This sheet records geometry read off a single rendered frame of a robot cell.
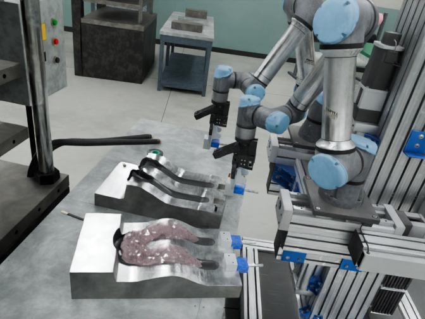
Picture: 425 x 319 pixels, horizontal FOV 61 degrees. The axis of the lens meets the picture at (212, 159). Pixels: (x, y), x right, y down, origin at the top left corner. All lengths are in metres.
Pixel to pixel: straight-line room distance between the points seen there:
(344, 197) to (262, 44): 6.78
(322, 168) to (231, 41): 6.83
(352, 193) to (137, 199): 0.77
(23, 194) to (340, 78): 1.25
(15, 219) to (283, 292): 1.35
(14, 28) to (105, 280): 1.00
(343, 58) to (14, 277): 1.14
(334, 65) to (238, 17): 6.75
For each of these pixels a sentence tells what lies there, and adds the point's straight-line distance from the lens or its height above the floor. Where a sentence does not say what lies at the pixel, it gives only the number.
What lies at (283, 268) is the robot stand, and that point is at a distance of 2.23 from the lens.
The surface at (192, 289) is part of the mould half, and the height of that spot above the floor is 0.84.
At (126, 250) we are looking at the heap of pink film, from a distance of 1.18.
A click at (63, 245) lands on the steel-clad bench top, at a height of 0.80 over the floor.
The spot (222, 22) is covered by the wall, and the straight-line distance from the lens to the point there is 7.77.
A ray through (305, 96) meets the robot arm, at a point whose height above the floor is 1.34.
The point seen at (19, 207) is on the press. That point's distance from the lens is 1.58.
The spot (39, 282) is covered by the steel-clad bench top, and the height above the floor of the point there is 0.80.
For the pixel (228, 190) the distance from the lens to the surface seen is 1.44.
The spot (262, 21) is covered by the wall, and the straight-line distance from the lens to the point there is 7.83.
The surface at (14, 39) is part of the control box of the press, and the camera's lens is 1.63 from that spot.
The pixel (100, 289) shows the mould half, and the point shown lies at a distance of 1.15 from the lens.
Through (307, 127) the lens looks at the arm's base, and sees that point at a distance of 1.72.
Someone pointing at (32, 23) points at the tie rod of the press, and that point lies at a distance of 1.44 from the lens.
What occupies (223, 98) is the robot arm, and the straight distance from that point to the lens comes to 1.64.
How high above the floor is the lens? 1.71
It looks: 29 degrees down
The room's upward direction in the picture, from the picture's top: 9 degrees clockwise
